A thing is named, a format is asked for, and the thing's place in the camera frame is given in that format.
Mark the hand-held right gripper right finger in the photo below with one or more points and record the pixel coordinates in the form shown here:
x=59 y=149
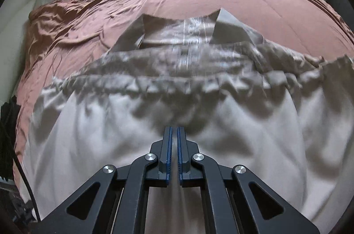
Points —
x=181 y=151

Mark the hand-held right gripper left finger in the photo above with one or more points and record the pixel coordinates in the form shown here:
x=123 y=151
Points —
x=168 y=151

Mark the beige jacket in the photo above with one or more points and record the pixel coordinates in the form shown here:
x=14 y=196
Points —
x=110 y=134

